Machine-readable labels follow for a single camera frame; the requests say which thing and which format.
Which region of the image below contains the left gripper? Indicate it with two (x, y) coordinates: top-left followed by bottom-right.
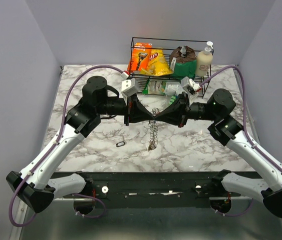
(96, 91), (154, 126)

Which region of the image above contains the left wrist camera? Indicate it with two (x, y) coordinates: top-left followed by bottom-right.
(121, 78), (140, 98)

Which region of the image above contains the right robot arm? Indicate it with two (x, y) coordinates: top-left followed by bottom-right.
(155, 88), (282, 218)

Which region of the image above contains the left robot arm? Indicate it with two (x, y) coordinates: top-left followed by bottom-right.
(7, 76), (152, 214)

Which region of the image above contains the orange razor box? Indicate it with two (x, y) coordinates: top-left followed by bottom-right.
(127, 42), (152, 74)

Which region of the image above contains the cream lotion pump bottle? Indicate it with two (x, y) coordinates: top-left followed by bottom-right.
(195, 41), (213, 77)

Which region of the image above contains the aluminium rail frame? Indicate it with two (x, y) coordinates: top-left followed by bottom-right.
(8, 65), (282, 240)

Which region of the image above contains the brown and green bag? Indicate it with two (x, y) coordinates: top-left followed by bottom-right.
(169, 45), (197, 80)

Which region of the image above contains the yellow chips bag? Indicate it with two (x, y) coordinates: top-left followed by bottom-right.
(140, 48), (173, 77)

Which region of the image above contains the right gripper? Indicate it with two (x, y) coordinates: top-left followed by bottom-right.
(154, 91), (218, 128)

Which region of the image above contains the green white snack bag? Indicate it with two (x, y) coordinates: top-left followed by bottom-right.
(141, 80), (185, 96)

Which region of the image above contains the black key tag with key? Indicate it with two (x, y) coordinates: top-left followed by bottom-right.
(115, 136), (126, 148)

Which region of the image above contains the black wire rack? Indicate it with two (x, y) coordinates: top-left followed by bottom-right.
(129, 36), (206, 92)

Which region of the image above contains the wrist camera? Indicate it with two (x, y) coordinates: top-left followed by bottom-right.
(121, 78), (140, 98)
(180, 76), (201, 105)

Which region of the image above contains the blue green sponge pack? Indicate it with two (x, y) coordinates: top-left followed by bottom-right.
(168, 95), (179, 106)

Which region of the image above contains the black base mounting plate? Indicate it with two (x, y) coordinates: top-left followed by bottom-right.
(63, 171), (241, 210)

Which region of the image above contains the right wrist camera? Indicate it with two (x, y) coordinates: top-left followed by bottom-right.
(180, 76), (201, 105)

